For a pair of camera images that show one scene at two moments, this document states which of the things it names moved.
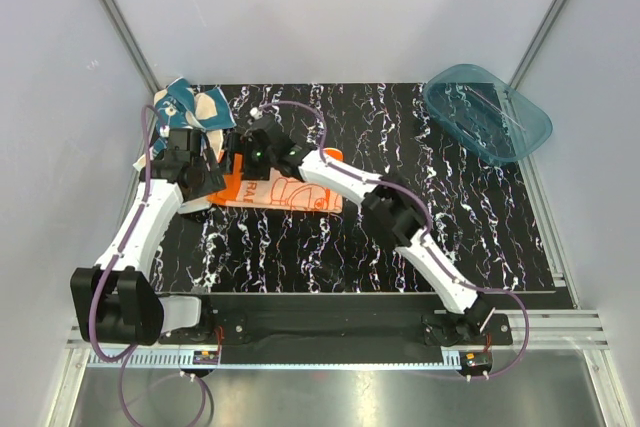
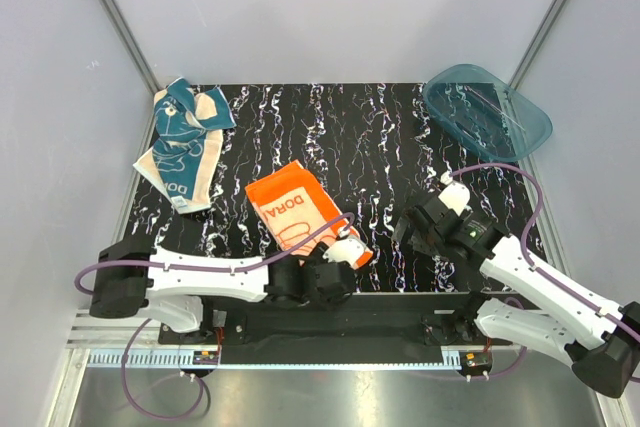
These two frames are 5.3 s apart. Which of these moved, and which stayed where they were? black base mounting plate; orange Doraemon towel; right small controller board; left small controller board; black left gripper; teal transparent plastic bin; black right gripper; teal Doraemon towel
Moved: black right gripper; orange Doraemon towel; black left gripper
Stayed: teal Doraemon towel; left small controller board; teal transparent plastic bin; black base mounting plate; right small controller board
